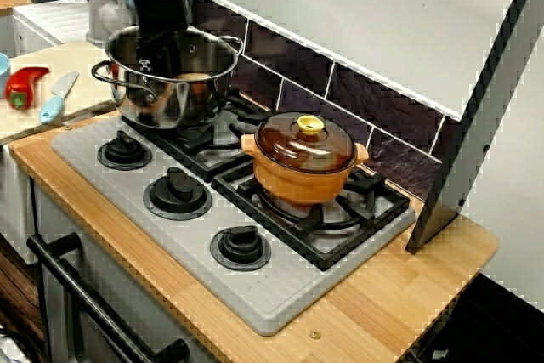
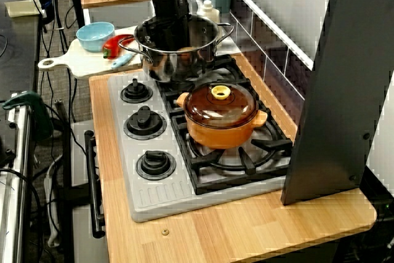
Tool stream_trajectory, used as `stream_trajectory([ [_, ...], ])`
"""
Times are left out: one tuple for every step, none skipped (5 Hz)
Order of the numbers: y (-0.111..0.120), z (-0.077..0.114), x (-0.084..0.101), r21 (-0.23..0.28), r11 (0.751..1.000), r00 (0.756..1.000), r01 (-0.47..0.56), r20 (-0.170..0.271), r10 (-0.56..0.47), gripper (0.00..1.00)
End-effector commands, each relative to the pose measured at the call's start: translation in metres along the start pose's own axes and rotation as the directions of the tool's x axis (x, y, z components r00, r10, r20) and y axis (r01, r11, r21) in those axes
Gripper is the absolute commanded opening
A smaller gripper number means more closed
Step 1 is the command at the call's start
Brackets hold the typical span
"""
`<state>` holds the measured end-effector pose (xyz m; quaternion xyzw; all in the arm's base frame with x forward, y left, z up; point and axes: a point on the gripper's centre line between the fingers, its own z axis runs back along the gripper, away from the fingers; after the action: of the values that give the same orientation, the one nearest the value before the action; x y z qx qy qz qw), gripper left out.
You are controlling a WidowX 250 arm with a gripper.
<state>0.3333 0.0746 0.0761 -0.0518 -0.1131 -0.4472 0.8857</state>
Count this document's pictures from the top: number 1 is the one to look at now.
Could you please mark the light wooden cutting board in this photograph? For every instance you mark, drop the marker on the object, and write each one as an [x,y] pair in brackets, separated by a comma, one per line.
[85,82]

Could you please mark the tan toy potato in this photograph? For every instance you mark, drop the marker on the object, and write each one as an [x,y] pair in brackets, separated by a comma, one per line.
[191,77]

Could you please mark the grey stove top plate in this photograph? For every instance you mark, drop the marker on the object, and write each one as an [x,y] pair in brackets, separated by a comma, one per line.
[276,290]

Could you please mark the orange toy pot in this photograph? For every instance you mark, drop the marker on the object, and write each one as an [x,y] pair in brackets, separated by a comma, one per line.
[297,186]

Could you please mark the black burner grate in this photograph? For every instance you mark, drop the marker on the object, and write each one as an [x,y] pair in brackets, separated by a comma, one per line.
[200,154]
[331,248]

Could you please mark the black stove knob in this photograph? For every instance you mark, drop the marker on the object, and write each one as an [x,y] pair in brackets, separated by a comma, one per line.
[123,152]
[240,248]
[176,195]

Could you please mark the dark tile backsplash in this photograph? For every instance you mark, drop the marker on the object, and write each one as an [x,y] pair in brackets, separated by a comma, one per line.
[361,103]

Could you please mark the white toy kitchen cabinet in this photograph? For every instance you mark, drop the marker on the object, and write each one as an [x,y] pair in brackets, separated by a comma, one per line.
[127,295]

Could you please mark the white sink unit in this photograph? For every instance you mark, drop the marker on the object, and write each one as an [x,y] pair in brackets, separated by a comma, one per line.
[51,23]

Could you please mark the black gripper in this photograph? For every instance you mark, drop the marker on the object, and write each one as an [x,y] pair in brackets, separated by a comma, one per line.
[159,10]

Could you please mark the light blue bowl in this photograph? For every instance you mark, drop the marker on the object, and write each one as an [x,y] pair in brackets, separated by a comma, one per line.
[3,69]

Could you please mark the brown lid with yellow knob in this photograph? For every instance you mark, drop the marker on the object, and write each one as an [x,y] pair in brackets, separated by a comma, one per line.
[289,146]

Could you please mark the red toy pepper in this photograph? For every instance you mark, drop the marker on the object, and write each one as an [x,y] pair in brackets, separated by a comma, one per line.
[23,84]

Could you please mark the stainless steel pot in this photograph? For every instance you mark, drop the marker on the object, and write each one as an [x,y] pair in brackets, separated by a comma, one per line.
[191,103]

